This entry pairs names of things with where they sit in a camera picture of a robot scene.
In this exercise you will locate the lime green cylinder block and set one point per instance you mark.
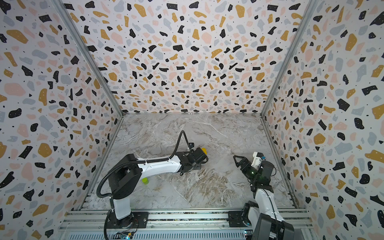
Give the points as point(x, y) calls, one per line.
point(145, 181)

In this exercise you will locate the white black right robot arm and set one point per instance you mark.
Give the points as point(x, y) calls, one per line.
point(262, 214)

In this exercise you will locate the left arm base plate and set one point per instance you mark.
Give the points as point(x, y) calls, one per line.
point(136, 220)

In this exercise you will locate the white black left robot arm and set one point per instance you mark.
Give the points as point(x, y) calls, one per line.
point(125, 176)

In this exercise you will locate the aluminium right corner post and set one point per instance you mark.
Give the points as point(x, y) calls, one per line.
point(293, 47)

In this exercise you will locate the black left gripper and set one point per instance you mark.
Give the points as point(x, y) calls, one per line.
point(198, 167)

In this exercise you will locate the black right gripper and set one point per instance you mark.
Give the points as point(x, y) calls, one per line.
point(245, 164)

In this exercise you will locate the aluminium corner post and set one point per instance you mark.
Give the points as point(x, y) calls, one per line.
point(65, 16)
point(293, 47)

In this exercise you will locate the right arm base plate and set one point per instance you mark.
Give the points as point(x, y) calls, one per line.
point(238, 219)

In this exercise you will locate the aluminium left corner post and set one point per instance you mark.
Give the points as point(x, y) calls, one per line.
point(65, 16)

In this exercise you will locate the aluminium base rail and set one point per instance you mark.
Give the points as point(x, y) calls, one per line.
point(171, 224)

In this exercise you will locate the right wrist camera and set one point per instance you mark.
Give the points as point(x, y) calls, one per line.
point(257, 160)

